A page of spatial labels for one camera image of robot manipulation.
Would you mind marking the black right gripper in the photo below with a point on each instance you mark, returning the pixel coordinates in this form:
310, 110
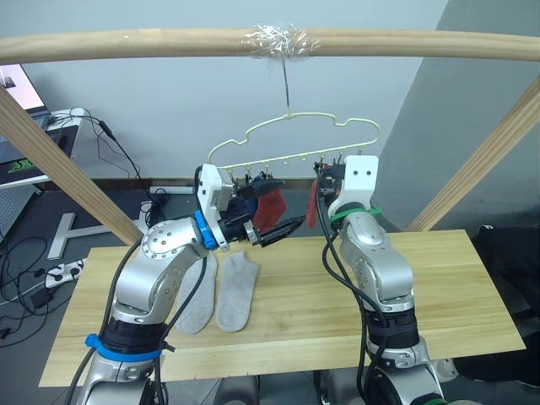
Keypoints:
333, 173

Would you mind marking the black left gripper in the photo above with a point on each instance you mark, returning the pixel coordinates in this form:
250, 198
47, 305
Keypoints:
238, 228

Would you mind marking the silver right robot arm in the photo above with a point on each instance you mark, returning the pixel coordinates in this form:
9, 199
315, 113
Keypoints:
371, 253

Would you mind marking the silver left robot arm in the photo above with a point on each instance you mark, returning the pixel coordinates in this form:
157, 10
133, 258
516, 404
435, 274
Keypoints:
169, 244

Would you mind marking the cream plastic clip hanger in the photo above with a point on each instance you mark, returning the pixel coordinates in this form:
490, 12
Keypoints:
288, 115

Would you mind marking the red sock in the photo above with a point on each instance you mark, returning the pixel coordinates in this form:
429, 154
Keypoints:
270, 211
312, 211

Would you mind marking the blue sock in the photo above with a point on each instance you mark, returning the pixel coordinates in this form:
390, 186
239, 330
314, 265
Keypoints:
252, 206

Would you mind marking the blue wrist clamp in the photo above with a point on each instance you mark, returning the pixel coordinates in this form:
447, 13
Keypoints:
204, 230

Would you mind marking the grey sock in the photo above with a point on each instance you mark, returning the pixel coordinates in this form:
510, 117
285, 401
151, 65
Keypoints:
236, 295
200, 306

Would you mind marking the clear crumpled tape wad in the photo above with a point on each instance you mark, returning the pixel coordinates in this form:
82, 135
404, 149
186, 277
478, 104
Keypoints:
278, 42

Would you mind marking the dark grey rounded block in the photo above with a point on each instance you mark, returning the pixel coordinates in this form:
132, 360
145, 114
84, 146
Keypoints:
337, 388
238, 390

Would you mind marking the white desk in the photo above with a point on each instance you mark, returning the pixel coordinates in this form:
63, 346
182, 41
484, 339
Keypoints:
82, 122

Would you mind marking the white metal stand foot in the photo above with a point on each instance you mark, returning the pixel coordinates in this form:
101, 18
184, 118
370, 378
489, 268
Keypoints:
63, 236

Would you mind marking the white floor power strip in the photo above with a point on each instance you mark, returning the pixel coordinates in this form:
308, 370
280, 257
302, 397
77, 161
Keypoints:
63, 272

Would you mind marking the black power adapter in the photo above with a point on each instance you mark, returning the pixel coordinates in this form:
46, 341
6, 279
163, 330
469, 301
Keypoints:
42, 297

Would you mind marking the black mat with green logo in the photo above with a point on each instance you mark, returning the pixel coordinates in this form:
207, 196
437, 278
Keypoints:
25, 164

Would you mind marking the white perforated panel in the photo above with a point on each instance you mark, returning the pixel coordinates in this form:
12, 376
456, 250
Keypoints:
10, 211

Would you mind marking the open laptop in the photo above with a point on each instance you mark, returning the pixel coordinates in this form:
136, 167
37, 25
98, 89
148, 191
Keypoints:
17, 88

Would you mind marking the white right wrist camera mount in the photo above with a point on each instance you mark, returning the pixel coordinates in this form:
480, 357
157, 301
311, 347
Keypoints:
358, 181

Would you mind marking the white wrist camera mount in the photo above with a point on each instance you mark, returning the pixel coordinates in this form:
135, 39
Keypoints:
211, 185
358, 181

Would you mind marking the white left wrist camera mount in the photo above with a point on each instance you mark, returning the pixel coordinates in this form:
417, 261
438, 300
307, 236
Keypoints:
211, 185

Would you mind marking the white wall power strip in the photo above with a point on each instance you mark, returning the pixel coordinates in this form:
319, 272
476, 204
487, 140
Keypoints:
177, 190

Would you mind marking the wooden diagonal frame strut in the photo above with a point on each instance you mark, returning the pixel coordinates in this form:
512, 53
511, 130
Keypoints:
63, 164
476, 160

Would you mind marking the wooden horizontal frame bar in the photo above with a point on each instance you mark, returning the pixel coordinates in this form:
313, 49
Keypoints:
126, 42

